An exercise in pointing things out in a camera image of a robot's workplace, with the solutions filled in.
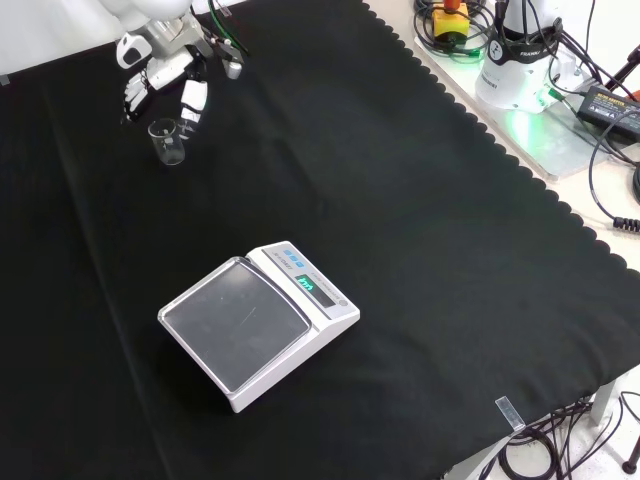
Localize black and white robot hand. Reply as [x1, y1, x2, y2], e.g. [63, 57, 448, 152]
[115, 30, 210, 142]

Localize small clear glass beaker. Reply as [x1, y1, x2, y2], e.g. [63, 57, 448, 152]
[147, 117, 187, 167]

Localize white electronic balance steel pan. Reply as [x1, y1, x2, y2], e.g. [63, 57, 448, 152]
[157, 240, 361, 414]

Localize black table cloth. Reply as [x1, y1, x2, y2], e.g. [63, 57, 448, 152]
[0, 0, 640, 480]

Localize yellow stop button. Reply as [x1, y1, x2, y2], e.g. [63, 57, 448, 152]
[432, 0, 471, 41]

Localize black power adapter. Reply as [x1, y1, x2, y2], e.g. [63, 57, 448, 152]
[577, 84, 640, 137]

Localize black tripod leg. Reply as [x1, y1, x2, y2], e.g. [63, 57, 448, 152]
[605, 43, 640, 92]

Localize white table leg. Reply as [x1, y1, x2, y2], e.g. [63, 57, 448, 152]
[589, 379, 619, 426]

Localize green cable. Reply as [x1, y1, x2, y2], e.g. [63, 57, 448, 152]
[207, 0, 251, 54]

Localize grey metal base plate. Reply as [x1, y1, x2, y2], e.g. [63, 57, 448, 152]
[413, 9, 640, 179]

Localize black coiled cable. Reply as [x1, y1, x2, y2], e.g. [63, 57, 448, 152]
[587, 112, 640, 231]

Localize black floor cables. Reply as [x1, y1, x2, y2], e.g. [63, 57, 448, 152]
[497, 392, 640, 480]

